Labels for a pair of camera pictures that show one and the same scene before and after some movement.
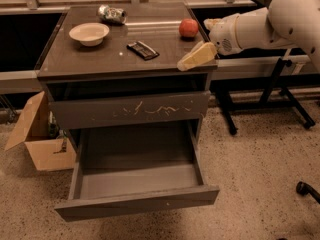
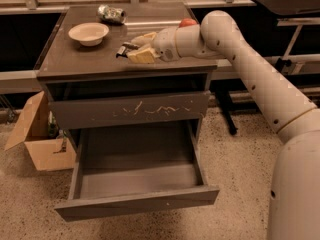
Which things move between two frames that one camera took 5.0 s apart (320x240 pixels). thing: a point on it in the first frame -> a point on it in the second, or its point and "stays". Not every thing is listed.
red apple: x=188 y=27 stays
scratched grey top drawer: x=130 y=110 stays
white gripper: x=222 y=34 -> x=165 y=43
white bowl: x=89 y=33 stays
